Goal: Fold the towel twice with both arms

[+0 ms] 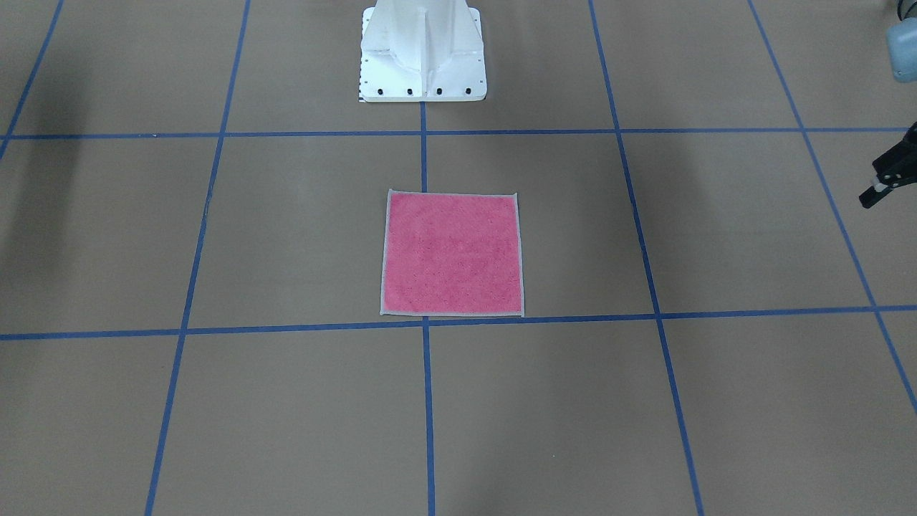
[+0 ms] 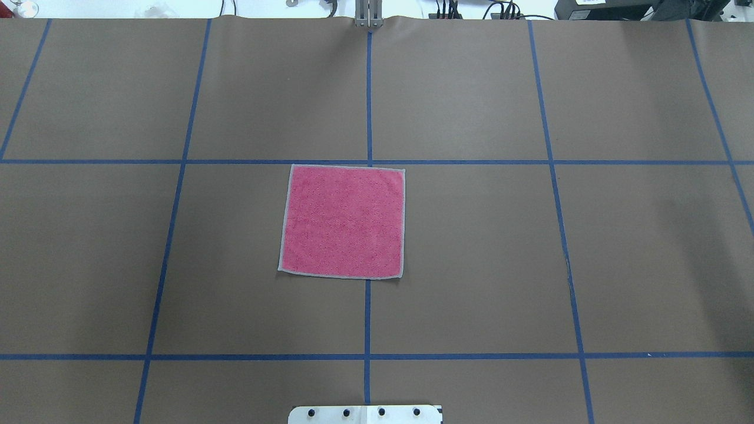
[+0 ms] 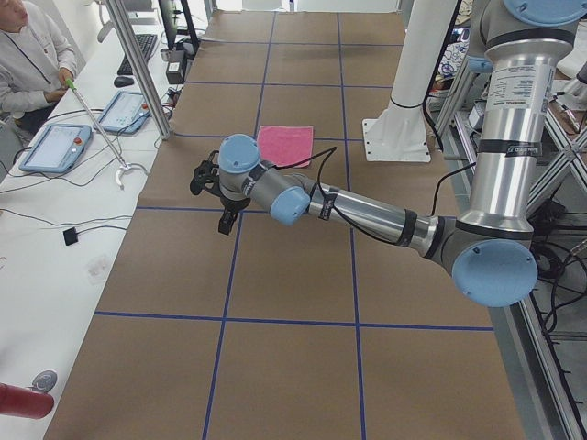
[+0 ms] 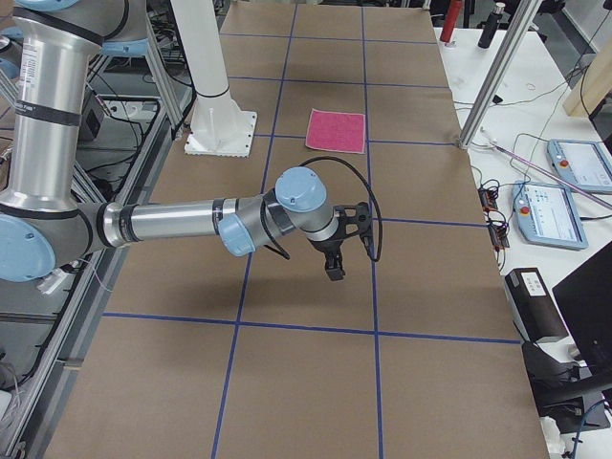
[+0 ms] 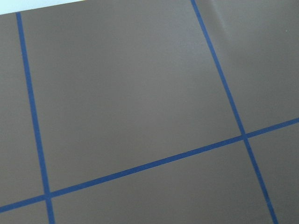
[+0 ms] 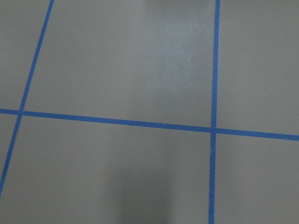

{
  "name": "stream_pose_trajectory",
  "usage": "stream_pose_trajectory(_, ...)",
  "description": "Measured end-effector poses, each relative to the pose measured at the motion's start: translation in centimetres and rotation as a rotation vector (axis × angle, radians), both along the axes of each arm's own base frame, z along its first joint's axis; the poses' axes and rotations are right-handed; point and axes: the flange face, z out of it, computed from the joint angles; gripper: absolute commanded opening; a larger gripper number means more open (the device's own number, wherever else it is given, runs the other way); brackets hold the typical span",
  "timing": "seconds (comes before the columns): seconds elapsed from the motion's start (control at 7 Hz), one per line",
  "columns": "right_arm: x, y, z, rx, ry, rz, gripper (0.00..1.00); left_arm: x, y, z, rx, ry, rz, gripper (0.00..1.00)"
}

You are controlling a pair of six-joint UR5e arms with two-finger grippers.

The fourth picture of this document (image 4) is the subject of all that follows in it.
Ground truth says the far blue teach pendant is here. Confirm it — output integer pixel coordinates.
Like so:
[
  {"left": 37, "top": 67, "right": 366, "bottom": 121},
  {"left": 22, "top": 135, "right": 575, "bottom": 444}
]
[{"left": 547, "top": 139, "right": 611, "bottom": 194}]

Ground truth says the black bottle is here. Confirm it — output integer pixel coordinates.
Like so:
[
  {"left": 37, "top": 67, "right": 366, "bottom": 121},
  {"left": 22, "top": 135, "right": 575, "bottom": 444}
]
[{"left": 477, "top": 2, "right": 505, "bottom": 49}]

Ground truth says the pink towel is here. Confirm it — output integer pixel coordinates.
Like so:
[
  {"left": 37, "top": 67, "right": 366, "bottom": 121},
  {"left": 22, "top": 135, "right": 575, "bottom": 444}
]
[{"left": 305, "top": 109, "right": 365, "bottom": 154}]

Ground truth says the blue teach pendant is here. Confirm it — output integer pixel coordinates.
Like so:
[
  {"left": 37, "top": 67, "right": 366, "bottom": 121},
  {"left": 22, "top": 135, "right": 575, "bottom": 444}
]
[
  {"left": 547, "top": 139, "right": 611, "bottom": 194},
  {"left": 513, "top": 182, "right": 588, "bottom": 251}
]

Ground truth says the black box with label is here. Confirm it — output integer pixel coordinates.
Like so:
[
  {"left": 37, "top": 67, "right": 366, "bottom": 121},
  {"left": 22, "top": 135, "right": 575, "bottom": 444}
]
[{"left": 504, "top": 267, "right": 569, "bottom": 344}]

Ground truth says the aluminium frame post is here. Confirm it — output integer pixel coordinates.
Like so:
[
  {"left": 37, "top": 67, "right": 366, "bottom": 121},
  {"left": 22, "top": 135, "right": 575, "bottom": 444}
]
[{"left": 457, "top": 0, "right": 543, "bottom": 150}]

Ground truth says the near blue teach pendant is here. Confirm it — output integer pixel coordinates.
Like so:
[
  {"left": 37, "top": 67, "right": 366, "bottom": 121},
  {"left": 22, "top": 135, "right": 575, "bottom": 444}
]
[{"left": 513, "top": 182, "right": 588, "bottom": 251}]

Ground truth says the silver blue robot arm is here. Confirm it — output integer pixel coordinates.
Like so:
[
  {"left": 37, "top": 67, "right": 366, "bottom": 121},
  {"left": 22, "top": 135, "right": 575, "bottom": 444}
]
[{"left": 1, "top": 1, "right": 340, "bottom": 282}]

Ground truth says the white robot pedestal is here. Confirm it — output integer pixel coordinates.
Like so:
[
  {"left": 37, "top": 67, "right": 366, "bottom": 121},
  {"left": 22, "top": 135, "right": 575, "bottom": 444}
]
[{"left": 171, "top": 0, "right": 257, "bottom": 157}]

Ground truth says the black monitor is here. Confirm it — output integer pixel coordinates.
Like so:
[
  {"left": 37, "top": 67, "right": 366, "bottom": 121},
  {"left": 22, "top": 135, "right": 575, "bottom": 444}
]
[{"left": 553, "top": 243, "right": 612, "bottom": 372}]

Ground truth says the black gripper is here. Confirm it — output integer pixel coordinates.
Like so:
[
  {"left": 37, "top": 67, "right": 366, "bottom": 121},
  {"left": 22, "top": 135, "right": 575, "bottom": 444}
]
[{"left": 310, "top": 236, "right": 345, "bottom": 281}]

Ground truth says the red bottle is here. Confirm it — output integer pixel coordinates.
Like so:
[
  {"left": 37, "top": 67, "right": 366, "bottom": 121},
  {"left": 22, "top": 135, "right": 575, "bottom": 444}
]
[{"left": 440, "top": 0, "right": 464, "bottom": 43}]

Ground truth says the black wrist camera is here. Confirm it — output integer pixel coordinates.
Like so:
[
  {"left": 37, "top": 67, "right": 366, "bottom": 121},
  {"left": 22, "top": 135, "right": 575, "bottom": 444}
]
[{"left": 332, "top": 202, "right": 374, "bottom": 251}]

